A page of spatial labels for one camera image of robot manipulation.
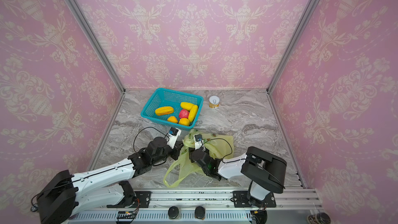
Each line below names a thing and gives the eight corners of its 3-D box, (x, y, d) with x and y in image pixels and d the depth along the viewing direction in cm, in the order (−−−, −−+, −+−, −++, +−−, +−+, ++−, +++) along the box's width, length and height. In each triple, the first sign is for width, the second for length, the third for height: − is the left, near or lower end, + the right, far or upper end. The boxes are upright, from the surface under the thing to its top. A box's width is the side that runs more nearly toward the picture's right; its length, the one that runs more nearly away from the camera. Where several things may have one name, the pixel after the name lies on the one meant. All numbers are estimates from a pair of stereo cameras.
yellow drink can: (209, 108, 112) (209, 103, 107) (208, 101, 116) (209, 95, 112) (219, 108, 112) (219, 103, 107) (218, 101, 116) (219, 95, 112)
